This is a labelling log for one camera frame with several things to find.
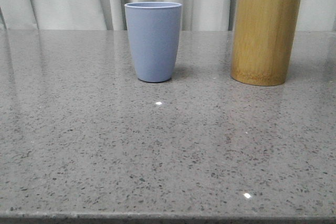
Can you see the blue plastic cup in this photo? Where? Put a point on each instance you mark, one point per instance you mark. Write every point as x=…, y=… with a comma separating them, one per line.
x=153, y=32

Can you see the bamboo cylinder holder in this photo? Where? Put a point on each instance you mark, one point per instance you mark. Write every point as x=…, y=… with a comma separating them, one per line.
x=263, y=38

